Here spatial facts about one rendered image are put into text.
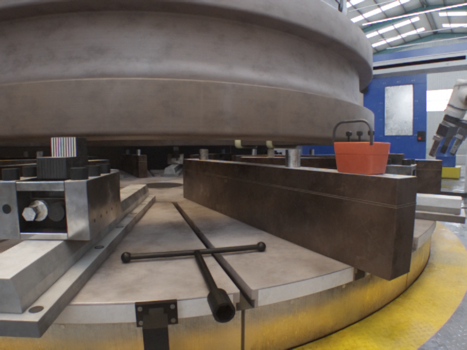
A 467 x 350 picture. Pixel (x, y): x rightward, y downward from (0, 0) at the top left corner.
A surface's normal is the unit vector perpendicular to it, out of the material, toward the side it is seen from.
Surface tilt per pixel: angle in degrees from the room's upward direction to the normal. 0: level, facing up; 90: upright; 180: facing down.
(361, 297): 90
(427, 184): 90
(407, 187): 90
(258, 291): 90
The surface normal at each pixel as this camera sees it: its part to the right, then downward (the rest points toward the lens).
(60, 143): 0.11, 0.08
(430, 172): -0.28, 0.08
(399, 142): -0.68, 0.07
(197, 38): 0.31, 0.08
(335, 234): -0.87, 0.04
